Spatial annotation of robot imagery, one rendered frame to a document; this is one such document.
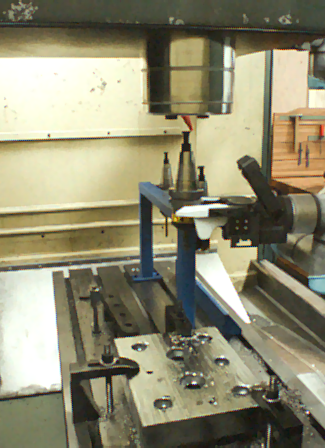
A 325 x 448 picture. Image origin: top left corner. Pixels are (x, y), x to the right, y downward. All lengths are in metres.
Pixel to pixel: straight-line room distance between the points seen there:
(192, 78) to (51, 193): 1.16
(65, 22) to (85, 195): 1.22
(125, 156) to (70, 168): 0.22
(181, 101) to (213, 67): 0.07
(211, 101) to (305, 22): 0.18
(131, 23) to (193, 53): 0.12
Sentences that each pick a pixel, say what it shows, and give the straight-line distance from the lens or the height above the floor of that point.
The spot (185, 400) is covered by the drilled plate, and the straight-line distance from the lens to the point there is 0.85.
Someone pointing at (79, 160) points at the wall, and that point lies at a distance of 1.81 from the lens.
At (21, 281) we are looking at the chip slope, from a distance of 1.85.
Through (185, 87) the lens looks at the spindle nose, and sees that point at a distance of 0.75.
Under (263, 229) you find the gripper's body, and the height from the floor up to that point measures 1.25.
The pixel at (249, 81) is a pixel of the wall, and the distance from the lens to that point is 1.97.
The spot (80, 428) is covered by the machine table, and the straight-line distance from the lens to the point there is 0.95.
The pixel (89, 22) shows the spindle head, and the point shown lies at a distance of 0.68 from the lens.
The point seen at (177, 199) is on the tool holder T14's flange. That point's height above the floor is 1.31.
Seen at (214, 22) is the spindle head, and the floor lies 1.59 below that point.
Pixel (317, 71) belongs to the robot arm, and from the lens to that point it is 1.50.
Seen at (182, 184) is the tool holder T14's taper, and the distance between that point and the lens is 0.82.
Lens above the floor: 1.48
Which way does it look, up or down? 14 degrees down
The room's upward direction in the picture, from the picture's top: 1 degrees counter-clockwise
